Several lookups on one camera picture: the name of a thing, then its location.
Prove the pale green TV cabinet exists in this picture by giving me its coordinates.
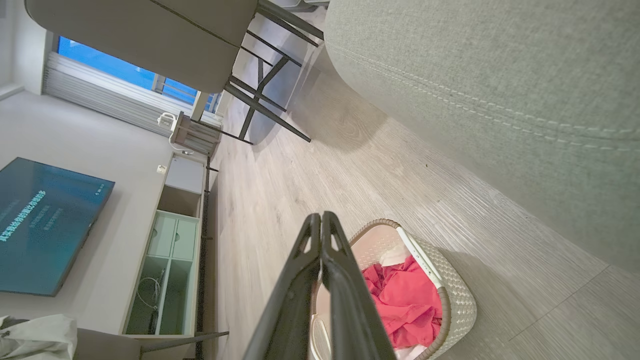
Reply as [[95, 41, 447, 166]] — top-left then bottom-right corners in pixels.
[[120, 154, 213, 337]]

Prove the window with blue sky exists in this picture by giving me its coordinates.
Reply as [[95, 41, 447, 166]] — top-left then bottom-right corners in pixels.
[[56, 36, 223, 113]]

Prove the white cable in cabinet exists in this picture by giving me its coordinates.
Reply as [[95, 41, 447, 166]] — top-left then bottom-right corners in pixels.
[[137, 277, 162, 311]]

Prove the red jersey garment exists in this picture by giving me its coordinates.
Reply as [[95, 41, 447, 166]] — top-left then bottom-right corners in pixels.
[[361, 255, 443, 350]]

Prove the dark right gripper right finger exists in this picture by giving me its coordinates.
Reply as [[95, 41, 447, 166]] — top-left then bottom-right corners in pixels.
[[320, 211, 397, 360]]

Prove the white perforated plastic laundry basket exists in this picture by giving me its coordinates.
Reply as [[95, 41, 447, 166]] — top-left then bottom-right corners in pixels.
[[307, 218, 478, 360]]

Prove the white pleated window blind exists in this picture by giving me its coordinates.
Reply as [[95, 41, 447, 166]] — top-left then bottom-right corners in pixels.
[[42, 52, 223, 138]]

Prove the black table cross brace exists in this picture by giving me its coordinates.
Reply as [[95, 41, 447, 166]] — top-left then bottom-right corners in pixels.
[[238, 30, 304, 142]]

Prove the white crumpled cloth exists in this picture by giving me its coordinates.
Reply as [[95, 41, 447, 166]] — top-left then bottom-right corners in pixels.
[[0, 314, 78, 360]]

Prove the flat screen television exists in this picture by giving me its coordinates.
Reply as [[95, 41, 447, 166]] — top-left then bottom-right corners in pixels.
[[0, 157, 116, 297]]

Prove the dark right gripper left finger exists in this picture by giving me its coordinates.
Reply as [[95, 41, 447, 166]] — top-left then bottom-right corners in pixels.
[[243, 213, 322, 360]]

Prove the grey oval table top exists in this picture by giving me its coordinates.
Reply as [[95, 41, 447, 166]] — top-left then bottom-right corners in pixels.
[[24, 0, 259, 94]]

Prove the black metal table leg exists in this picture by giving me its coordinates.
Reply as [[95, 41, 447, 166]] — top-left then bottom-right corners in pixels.
[[223, 82, 312, 143], [256, 0, 325, 41]]

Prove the grey-green fabric sofa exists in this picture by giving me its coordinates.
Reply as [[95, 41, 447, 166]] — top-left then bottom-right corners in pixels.
[[324, 0, 640, 275]]

